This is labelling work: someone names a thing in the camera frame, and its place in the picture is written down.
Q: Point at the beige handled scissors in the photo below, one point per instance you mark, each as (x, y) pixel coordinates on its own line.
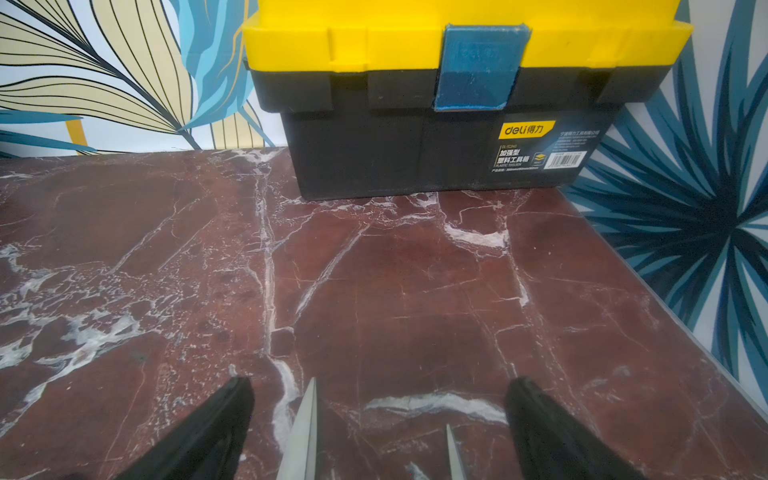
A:
(299, 461)

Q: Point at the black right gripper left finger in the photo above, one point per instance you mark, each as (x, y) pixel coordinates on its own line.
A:
(207, 444)

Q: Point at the yellow black plastic toolbox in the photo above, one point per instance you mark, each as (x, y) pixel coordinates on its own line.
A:
(400, 97)

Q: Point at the white handled scissors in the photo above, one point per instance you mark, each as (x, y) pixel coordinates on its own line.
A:
(457, 470)

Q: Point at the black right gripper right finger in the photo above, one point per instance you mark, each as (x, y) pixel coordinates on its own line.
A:
(550, 443)

